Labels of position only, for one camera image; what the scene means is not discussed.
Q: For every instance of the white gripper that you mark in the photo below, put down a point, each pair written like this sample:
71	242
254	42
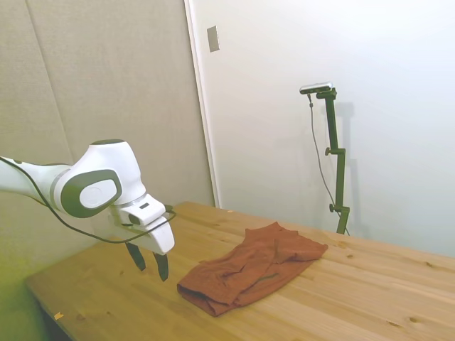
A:
156	238

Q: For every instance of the rust orange shorts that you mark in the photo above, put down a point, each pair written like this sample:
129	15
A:
256	263

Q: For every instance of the small yellow tape scrap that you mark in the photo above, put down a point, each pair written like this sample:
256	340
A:
58	315

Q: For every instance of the white door trim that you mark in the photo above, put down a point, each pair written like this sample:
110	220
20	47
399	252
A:
202	106

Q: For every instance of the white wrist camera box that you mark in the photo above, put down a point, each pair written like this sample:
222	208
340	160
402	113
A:
149	209

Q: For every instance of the dark green camera stand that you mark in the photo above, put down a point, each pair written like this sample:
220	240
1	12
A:
337	160

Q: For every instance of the grey wall plate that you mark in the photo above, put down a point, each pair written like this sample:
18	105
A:
213	39

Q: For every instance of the grey camera on stand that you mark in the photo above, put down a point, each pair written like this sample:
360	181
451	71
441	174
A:
316	87

